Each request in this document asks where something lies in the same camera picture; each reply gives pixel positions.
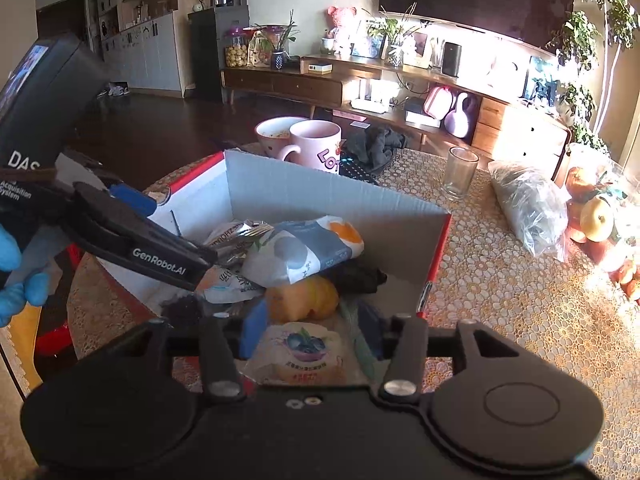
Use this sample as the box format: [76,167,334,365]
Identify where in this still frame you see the white wall cabinets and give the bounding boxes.
[87,0,193,98]

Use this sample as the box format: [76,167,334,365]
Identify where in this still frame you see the black speaker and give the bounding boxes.
[441,41,463,78]

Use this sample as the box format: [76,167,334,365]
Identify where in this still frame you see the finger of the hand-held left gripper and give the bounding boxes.
[60,181,218,292]
[57,152,157,218]

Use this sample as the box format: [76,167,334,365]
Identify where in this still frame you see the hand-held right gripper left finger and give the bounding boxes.
[120,300,269,403]

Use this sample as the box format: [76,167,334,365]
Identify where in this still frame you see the clear plastic fruit container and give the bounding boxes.
[565,145,640,303]

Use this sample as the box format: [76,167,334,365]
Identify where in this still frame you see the small potted plant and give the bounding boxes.
[252,10,301,71]

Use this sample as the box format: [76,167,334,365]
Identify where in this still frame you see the clear drinking glass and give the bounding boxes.
[441,146,480,201]

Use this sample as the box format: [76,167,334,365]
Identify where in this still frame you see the dark cloth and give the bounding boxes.
[342,127,408,171]

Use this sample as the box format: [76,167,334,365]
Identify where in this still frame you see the grass plant in vase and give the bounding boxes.
[367,2,431,68]

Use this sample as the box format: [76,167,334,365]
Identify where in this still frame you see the white dotted bowl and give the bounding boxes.
[255,116,311,161]

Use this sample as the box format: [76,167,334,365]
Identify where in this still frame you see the clear-wrapped black snack packet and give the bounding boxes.
[160,292,203,328]

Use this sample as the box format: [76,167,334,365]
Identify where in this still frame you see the green stick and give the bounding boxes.
[340,305,381,383]

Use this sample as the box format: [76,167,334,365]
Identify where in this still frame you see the photo frame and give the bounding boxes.
[407,30,433,68]

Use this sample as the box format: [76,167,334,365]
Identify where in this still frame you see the white orange snack packet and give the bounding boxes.
[197,265,266,304]

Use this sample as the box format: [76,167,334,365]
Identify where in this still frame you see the pink mug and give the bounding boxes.
[277,120,343,175]

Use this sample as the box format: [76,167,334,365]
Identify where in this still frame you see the snack jar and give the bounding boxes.
[223,27,249,68]

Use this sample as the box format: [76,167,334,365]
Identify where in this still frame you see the person's left hand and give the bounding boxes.
[0,222,51,328]

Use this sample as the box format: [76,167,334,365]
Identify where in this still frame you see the black tall cabinet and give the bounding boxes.
[187,5,251,103]

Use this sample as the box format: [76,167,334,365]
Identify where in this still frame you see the indoor tree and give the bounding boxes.
[547,0,640,156]

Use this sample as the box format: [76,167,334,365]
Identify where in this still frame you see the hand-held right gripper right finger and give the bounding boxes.
[359,304,516,403]

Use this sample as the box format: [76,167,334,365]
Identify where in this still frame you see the red cardboard box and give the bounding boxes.
[70,149,453,391]

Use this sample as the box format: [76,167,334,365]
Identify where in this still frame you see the clear plastic bag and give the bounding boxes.
[487,160,571,261]

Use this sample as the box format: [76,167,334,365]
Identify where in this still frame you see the round yoghurt lid packet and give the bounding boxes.
[240,320,371,387]

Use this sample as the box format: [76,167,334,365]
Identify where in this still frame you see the yellow pear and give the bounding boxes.
[580,197,615,243]

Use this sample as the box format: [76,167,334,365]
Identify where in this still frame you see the pink plush toy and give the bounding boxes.
[326,6,358,56]

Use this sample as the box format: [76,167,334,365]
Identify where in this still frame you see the white router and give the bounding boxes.
[350,80,396,113]

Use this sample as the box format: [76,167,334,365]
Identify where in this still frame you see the glossy black snack packet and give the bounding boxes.
[325,257,388,296]

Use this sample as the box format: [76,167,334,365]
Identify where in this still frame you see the black remote control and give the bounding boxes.
[337,152,381,186]

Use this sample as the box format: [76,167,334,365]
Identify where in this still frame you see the pink lunch bag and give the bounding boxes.
[424,85,453,121]

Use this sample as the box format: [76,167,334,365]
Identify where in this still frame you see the blue figurine picture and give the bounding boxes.
[522,55,558,106]

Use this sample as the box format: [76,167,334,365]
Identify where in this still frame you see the yellow pastry packet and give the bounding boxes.
[265,275,341,323]

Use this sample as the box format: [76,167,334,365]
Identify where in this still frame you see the orange fruit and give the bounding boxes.
[566,166,598,203]

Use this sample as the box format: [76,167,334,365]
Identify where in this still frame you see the yellow board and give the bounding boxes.
[9,302,45,388]

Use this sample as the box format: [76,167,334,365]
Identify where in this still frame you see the purple plastic jug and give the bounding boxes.
[444,92,481,138]

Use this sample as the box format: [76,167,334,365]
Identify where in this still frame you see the blue white snack packet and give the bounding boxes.
[242,216,365,288]

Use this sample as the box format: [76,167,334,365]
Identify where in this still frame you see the floral lace covered desktop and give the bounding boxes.
[67,142,640,480]

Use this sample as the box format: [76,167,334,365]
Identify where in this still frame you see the wooden TV cabinet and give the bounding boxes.
[220,52,573,181]

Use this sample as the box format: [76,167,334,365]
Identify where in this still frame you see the red stool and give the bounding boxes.
[35,322,76,361]

